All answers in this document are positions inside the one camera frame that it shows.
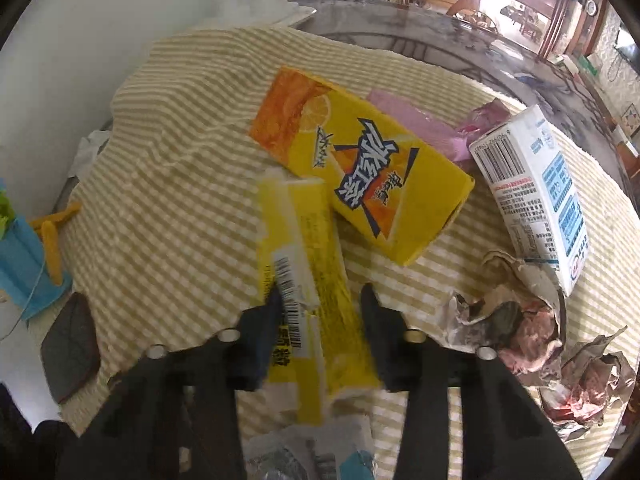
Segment white plastic bag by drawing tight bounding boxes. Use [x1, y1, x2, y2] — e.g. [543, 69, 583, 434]
[67, 129, 115, 180]

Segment yellow plastic clip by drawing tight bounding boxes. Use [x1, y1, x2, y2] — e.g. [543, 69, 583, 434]
[27, 202, 83, 286]

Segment dark brown leather pad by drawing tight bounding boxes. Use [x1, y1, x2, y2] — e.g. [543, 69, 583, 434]
[40, 292, 101, 405]

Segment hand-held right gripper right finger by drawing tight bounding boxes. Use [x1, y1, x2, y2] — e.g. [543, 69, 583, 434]
[360, 282, 583, 480]

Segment yellow lemon tea carton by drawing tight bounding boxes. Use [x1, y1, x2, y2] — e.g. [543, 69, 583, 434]
[248, 66, 476, 267]

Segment white blue milk carton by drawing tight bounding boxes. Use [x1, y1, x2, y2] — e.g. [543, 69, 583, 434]
[468, 105, 591, 297]

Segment pink foil wrapper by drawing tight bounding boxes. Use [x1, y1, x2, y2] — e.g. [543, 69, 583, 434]
[452, 99, 512, 136]

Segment crumpled paper wrapper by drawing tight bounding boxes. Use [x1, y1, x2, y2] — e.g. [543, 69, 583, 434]
[447, 251, 568, 373]
[537, 327, 636, 442]

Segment framed star picture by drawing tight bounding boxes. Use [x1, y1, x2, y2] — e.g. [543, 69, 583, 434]
[620, 105, 640, 136]

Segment wall television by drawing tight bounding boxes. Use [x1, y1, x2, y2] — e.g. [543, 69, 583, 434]
[617, 27, 639, 58]

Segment white blue small wrapper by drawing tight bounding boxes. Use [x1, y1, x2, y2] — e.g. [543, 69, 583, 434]
[244, 416, 377, 480]

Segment yellow snack packet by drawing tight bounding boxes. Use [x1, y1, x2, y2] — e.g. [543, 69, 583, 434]
[256, 176, 383, 426]

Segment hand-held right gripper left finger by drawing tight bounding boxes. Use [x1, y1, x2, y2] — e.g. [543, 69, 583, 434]
[55, 285, 286, 480]

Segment pink strawberry snack box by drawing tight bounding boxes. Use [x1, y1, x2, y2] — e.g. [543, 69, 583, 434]
[367, 90, 468, 161]

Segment beige striped cloth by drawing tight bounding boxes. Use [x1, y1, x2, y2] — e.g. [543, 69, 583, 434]
[57, 25, 640, 480]

